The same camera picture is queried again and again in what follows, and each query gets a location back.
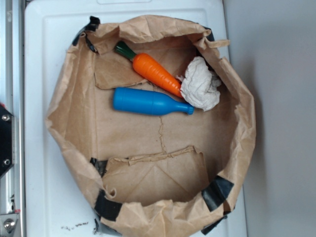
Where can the blue plastic bottle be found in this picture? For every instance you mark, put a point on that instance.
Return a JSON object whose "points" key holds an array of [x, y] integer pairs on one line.
{"points": [[147, 102]]}

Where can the orange toy carrot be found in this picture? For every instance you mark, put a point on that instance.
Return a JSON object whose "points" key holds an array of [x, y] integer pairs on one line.
{"points": [[150, 69]]}

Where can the crumpled white paper towel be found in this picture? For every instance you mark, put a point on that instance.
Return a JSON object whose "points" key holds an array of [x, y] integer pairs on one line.
{"points": [[199, 85]]}

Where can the brown paper bag tray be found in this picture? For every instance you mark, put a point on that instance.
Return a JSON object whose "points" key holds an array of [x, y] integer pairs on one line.
{"points": [[151, 176]]}

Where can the white plastic board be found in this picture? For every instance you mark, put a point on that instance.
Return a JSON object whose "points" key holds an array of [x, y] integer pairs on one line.
{"points": [[55, 207]]}

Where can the black mounting bracket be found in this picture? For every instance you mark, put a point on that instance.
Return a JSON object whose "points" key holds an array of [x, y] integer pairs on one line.
{"points": [[6, 140]]}

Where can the metal frame rail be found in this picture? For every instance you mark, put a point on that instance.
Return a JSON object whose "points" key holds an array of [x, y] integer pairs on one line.
{"points": [[12, 185]]}

